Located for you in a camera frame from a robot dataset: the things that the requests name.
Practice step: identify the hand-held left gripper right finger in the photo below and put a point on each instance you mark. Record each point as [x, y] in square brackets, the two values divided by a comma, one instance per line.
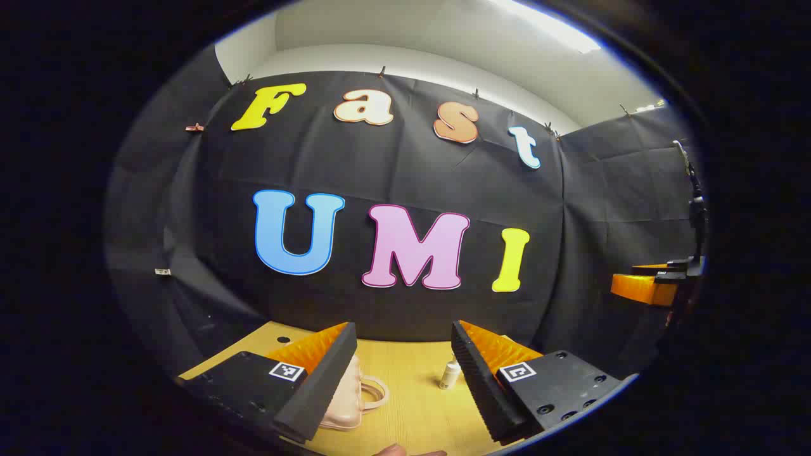
[478, 386]

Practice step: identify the pink suitcase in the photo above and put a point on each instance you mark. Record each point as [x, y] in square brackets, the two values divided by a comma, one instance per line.
[345, 399]

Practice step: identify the white pump bottle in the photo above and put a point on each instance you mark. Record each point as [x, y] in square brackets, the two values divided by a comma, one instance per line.
[450, 375]

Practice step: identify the black backdrop cloth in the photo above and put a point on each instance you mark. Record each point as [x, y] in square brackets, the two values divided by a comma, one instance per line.
[380, 164]

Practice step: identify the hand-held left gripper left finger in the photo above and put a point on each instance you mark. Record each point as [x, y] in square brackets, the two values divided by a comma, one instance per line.
[329, 380]

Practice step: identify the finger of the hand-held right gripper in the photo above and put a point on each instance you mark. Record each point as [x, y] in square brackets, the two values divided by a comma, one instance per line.
[684, 266]
[640, 288]

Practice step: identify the ceiling light panel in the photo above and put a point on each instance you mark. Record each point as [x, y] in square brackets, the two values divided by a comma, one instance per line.
[651, 107]

